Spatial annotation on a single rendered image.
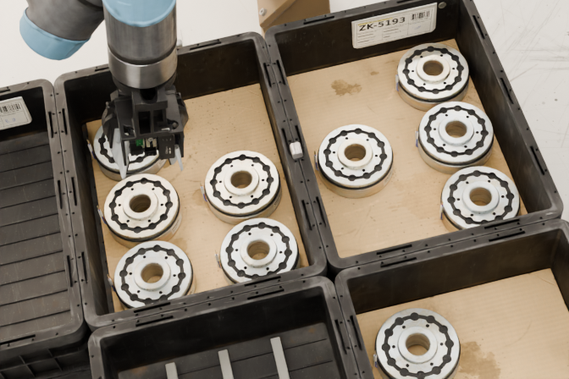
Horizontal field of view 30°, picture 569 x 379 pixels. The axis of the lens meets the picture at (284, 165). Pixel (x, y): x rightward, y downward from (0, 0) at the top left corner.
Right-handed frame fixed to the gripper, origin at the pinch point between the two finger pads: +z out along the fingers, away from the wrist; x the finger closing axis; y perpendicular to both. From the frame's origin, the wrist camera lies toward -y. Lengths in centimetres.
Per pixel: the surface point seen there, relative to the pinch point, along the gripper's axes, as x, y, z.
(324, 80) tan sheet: 28.3, -15.7, 9.4
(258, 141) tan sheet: 16.7, -7.8, 11.2
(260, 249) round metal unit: 13.0, 10.0, 10.6
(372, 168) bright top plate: 29.8, 3.1, 6.0
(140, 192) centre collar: -1.1, -1.5, 10.2
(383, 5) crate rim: 36.5, -18.7, -1.9
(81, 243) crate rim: -9.7, 8.1, 5.1
